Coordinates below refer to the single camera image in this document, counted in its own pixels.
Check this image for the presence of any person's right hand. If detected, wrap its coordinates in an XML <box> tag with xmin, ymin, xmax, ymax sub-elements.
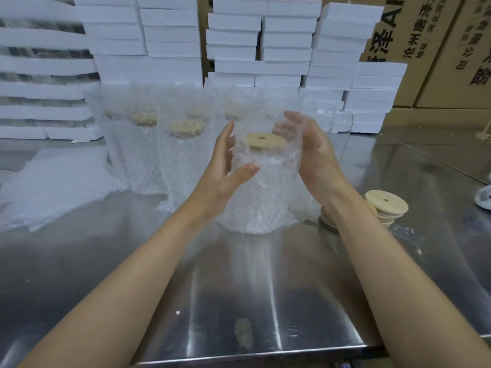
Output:
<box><xmin>272</xmin><ymin>111</ymin><xmax>359</xmax><ymax>207</ymax></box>

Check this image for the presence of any person's left hand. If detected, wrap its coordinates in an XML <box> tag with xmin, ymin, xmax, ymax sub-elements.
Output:
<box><xmin>190</xmin><ymin>120</ymin><xmax>261</xmax><ymax>219</ymax></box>

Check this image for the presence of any clear bubble wrap bag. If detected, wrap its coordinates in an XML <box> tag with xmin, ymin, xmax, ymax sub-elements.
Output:
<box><xmin>217</xmin><ymin>107</ymin><xmax>307</xmax><ymax>235</ymax></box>

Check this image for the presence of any person's right forearm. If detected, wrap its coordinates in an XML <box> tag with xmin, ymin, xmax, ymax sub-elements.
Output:
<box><xmin>320</xmin><ymin>180</ymin><xmax>491</xmax><ymax>368</ymax></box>

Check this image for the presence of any person's left forearm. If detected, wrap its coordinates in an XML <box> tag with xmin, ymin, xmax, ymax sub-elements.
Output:
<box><xmin>17</xmin><ymin>199</ymin><xmax>225</xmax><ymax>368</ymax></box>

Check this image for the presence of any clear glass cup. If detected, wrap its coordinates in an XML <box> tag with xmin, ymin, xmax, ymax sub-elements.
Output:
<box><xmin>330</xmin><ymin>110</ymin><xmax>354</xmax><ymax>134</ymax></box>
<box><xmin>315</xmin><ymin>108</ymin><xmax>335</xmax><ymax>133</ymax></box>

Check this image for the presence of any round wooden lid with hole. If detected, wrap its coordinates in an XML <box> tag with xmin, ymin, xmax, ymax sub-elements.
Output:
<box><xmin>246</xmin><ymin>133</ymin><xmax>287</xmax><ymax>151</ymax></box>

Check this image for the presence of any stack of white foam boxes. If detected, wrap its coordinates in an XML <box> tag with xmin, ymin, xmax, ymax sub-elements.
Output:
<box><xmin>73</xmin><ymin>0</ymin><xmax>408</xmax><ymax>134</ymax></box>

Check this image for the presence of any row of bubble-wrapped cups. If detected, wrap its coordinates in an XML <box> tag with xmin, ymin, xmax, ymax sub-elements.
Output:
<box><xmin>82</xmin><ymin>82</ymin><xmax>307</xmax><ymax>213</ymax></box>

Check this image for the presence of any stack of wooden lids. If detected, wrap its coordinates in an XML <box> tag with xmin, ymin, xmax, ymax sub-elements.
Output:
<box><xmin>320</xmin><ymin>189</ymin><xmax>410</xmax><ymax>231</ymax></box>

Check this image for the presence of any brown cardboard carton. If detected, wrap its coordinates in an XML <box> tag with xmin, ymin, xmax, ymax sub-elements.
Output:
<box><xmin>416</xmin><ymin>0</ymin><xmax>491</xmax><ymax>110</ymax></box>
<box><xmin>384</xmin><ymin>106</ymin><xmax>491</xmax><ymax>129</ymax></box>
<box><xmin>360</xmin><ymin>0</ymin><xmax>475</xmax><ymax>108</ymax></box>

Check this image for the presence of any pile of bubble wrap sheets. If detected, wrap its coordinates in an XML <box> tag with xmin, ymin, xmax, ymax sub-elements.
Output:
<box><xmin>0</xmin><ymin>145</ymin><xmax>129</xmax><ymax>231</ymax></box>

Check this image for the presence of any white plastic object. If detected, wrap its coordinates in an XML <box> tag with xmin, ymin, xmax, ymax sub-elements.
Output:
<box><xmin>475</xmin><ymin>185</ymin><xmax>491</xmax><ymax>210</ymax></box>

